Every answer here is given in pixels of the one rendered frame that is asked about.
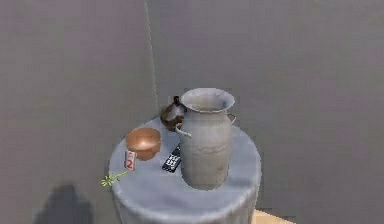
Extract round grey side table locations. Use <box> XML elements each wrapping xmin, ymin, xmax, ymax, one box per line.
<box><xmin>108</xmin><ymin>117</ymin><xmax>263</xmax><ymax>224</ymax></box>

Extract black remote control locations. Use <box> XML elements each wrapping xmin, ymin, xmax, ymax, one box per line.
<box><xmin>161</xmin><ymin>143</ymin><xmax>182</xmax><ymax>173</ymax></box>

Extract brown round jar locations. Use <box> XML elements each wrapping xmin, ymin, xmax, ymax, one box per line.
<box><xmin>159</xmin><ymin>95</ymin><xmax>188</xmax><ymax>132</ymax></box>

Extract green plant sprig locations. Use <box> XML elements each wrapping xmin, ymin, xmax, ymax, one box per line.
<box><xmin>100</xmin><ymin>170</ymin><xmax>130</xmax><ymax>188</ymax></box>

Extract copper bowl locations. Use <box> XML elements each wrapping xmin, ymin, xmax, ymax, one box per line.
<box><xmin>125</xmin><ymin>127</ymin><xmax>163</xmax><ymax>162</ymax></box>

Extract grey metal milk can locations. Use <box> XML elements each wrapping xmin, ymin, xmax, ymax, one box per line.
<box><xmin>175</xmin><ymin>87</ymin><xmax>237</xmax><ymax>191</ymax></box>

